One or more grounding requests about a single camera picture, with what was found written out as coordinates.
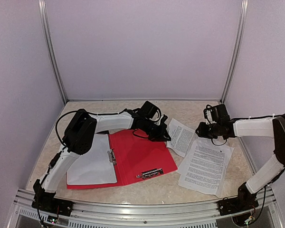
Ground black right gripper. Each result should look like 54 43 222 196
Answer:
196 122 220 139

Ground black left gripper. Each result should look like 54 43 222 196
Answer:
142 119 171 142

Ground red file folder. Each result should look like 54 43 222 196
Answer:
66 130 177 190

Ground printed text paper sheet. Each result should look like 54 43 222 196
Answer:
178 138 234 197

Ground white paper sheet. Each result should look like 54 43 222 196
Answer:
167 118 194 158
66 134 117 186

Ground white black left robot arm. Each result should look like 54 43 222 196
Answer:
33 101 171 211

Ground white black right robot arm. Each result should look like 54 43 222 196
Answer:
196 104 285 211

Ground upper metal folder clip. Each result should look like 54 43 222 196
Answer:
107 149 117 165

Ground metal folder clip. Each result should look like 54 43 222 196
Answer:
107 149 117 165
136 168 164 179

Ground centre metal folder clip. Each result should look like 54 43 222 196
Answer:
136 168 164 179

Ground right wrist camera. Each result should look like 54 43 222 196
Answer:
203 104 212 124

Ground right camera cable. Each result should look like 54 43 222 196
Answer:
203 104 228 147

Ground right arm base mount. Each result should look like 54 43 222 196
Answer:
217 197 259 216

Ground aluminium front rail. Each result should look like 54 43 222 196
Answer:
6 188 283 228

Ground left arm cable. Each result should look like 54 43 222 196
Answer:
35 109 143 224

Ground right aluminium corner post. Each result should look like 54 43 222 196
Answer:
220 0 249 104

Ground aluminium corner post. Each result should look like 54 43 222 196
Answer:
38 0 68 105
220 0 249 104

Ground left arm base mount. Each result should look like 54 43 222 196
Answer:
32 197 74 217

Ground left aluminium corner post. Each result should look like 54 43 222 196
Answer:
38 0 68 105

